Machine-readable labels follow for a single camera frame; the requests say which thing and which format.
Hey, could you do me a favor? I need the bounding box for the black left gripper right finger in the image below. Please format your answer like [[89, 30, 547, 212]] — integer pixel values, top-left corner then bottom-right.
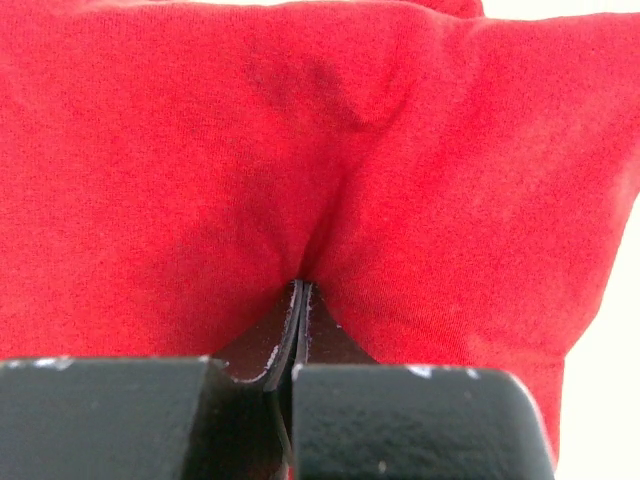
[[290, 282, 554, 479]]

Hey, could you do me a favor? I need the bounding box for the red t shirt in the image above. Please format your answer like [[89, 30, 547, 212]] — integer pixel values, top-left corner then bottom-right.
[[1, 1, 639, 442]]

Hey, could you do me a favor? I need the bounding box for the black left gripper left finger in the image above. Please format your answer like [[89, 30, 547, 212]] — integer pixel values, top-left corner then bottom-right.
[[1, 281, 304, 479]]

